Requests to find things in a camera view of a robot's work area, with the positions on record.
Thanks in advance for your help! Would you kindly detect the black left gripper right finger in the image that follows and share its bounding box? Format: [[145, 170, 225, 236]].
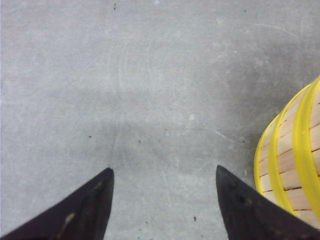
[[215, 165, 320, 240]]

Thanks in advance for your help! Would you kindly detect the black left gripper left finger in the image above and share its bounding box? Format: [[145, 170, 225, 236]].
[[2, 168, 114, 240]]

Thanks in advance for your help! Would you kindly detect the bamboo steamer basket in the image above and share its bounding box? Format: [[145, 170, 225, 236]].
[[277, 81, 320, 229], [253, 112, 295, 215], [309, 79, 320, 129]]

